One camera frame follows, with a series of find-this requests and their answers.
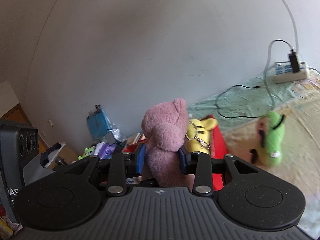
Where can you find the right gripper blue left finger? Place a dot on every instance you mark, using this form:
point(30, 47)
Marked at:
point(140, 162)

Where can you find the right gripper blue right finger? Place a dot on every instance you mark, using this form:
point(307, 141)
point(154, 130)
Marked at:
point(185, 160)

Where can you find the yellow tiger plush toy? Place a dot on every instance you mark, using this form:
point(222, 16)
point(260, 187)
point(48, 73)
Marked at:
point(199, 135)

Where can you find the pink plush teddy bear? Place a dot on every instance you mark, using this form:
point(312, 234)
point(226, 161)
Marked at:
point(165, 126)

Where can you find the green plush toy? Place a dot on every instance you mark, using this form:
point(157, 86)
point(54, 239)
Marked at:
point(270, 131)

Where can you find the red storage box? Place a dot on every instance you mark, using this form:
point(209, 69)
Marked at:
point(218, 149)

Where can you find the pile of colourful toys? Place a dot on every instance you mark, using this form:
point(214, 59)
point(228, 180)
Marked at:
point(107, 147)

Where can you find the wooden door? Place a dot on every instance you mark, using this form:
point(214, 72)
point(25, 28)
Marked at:
point(17, 114)

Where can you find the blue plastic bag package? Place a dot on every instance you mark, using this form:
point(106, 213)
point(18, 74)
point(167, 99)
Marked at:
point(99, 125)

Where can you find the white power strip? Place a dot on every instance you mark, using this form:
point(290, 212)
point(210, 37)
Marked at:
point(283, 73)

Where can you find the black power adapter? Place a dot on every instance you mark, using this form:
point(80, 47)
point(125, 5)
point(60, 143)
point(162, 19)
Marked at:
point(294, 62)

